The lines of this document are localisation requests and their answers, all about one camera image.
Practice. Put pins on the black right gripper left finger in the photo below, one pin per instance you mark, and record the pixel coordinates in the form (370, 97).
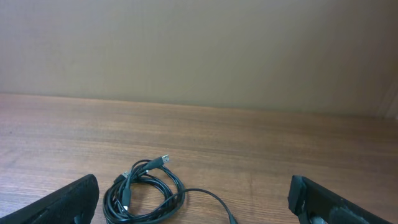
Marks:
(73, 203)

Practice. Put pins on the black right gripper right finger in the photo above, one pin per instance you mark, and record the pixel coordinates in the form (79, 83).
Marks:
(312, 203)

